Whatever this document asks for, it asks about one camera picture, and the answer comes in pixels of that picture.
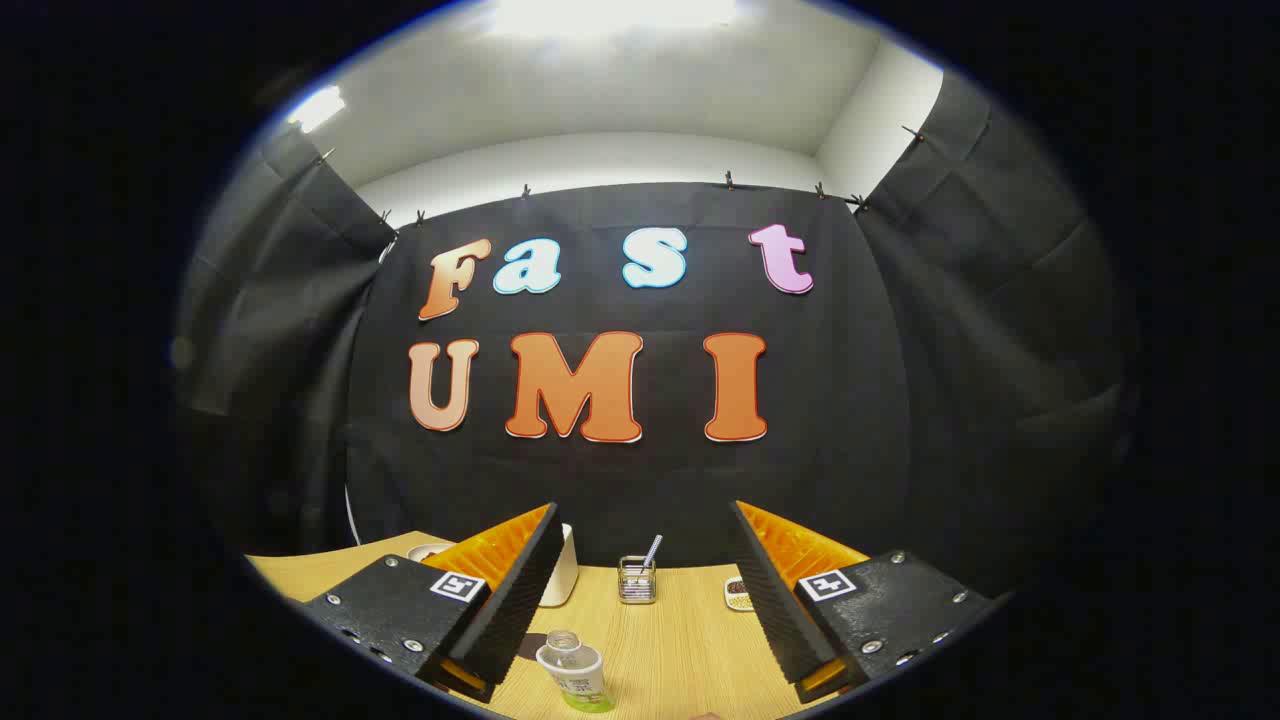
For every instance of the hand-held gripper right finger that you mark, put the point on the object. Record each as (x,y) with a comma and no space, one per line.
(775,600)

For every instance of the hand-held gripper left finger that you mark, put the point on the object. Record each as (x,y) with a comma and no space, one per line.
(520,600)

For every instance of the dark round coaster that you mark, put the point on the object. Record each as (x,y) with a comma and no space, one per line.
(533,644)

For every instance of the clear plastic juice bottle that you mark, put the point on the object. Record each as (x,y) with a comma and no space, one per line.
(575,672)

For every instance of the white divided dish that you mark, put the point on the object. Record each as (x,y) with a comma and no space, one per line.
(737,594)

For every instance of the white toaster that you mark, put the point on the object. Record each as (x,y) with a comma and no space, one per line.
(562,570)

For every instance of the white round plate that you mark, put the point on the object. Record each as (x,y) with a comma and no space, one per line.
(428,551)

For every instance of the wooden table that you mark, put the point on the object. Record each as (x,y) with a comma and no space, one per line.
(680,650)

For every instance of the metal spoon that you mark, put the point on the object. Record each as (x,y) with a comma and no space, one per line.
(652,550)

